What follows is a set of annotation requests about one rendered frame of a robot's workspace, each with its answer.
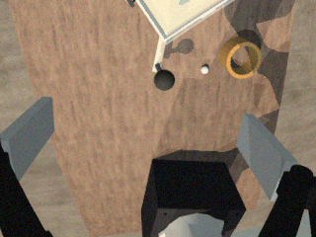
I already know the tan hollow ring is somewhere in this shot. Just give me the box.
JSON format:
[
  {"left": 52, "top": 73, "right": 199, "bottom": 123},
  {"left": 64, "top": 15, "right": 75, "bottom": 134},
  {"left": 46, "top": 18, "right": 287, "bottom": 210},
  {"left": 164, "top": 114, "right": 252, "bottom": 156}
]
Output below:
[{"left": 219, "top": 38, "right": 262, "bottom": 79}]

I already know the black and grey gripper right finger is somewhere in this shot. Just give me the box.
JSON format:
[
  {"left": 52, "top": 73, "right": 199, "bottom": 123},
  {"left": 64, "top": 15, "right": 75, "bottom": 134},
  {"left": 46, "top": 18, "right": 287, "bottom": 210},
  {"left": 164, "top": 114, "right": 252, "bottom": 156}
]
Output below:
[{"left": 236, "top": 114, "right": 316, "bottom": 237}]

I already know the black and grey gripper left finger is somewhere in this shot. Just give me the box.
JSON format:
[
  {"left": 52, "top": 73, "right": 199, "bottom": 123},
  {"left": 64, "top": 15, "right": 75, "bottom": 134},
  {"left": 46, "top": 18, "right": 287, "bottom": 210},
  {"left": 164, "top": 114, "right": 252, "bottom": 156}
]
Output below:
[{"left": 0, "top": 97, "right": 54, "bottom": 237}]

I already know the small white ball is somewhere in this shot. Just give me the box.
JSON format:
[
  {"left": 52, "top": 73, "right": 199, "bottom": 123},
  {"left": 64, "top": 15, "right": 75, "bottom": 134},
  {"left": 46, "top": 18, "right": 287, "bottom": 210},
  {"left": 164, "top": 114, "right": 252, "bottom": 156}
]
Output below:
[{"left": 201, "top": 66, "right": 208, "bottom": 74}]

